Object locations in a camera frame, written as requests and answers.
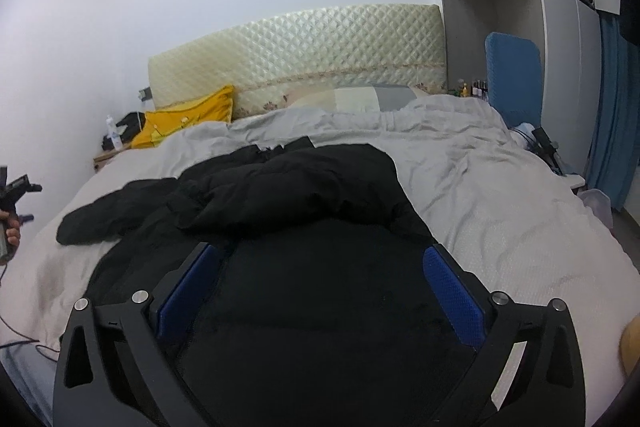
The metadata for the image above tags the clear plastic container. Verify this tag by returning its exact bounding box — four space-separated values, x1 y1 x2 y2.
579 188 614 229

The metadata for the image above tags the yellow pillow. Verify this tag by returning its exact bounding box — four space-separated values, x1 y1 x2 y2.
131 85 236 149

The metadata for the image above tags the cream quilted headboard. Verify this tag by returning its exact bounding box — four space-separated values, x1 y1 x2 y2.
147 3 447 124

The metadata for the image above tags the grey striped pillow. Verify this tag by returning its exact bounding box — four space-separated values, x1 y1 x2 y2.
280 83 426 112

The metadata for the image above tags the blue padded chair back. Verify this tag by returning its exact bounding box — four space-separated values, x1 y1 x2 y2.
484 32 543 130

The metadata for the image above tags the black bag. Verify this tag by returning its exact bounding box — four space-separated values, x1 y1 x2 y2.
116 111 149 142

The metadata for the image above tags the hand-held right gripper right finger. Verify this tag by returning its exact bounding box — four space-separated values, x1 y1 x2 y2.
421 243 587 427

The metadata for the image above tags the black clamp stand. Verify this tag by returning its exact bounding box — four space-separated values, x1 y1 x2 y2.
531 127 563 170

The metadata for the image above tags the clear plastic bottle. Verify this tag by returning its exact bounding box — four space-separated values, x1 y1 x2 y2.
105 115 124 152

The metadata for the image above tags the wooden nightstand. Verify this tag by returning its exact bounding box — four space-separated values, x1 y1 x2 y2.
92 149 132 171

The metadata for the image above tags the black padded jacket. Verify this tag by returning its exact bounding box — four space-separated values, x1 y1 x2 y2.
56 136 482 427

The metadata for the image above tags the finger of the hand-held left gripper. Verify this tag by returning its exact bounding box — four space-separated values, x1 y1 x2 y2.
8 175 44 195

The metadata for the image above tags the yellow round object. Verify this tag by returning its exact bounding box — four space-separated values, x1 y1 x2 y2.
620 314 640 379

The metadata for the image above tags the bed with grey duvet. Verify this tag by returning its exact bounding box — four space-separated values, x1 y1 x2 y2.
0 94 640 413

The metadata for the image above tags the person's left hand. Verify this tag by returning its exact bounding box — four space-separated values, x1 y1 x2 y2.
0 210 22 254

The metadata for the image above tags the grey white wardrobe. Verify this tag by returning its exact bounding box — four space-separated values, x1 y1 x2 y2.
437 0 622 180

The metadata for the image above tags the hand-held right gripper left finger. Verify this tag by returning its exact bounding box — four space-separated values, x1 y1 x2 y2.
52 242 236 427

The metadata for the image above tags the thin dark cable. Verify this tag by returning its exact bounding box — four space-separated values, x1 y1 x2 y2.
0 259 63 360

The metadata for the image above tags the blue curtain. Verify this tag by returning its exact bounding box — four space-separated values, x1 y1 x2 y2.
586 13 640 212

